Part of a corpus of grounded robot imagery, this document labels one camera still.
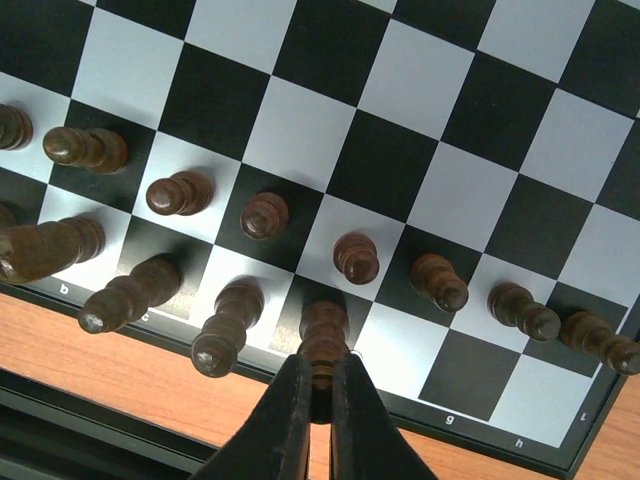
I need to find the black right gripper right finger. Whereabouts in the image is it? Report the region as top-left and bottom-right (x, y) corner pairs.
(330, 354), (436, 480)

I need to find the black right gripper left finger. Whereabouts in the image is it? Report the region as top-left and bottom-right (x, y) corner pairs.
(190, 354), (312, 480)

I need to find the dark piece bottom row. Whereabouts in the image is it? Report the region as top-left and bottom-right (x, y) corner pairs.
(298, 300), (350, 392)
(77, 254), (183, 334)
(1, 216), (106, 285)

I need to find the dark chess queen piece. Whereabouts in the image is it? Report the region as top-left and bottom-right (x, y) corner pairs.
(190, 277), (265, 378)

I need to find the dark pawn top row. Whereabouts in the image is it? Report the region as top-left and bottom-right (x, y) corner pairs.
(560, 311), (639, 376)
(487, 282), (561, 342)
(240, 192), (289, 240)
(410, 253), (469, 313)

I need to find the dark pawn moved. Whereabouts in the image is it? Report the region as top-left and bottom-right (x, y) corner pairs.
(42, 127), (128, 175)
(333, 232), (380, 285)
(0, 104), (33, 150)
(146, 171), (215, 216)

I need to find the black grey chess board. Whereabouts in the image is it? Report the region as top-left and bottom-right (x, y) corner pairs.
(1, 1), (639, 479)

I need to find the black aluminium frame rail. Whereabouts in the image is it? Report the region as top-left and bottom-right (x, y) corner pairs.
(1, 369), (217, 479)

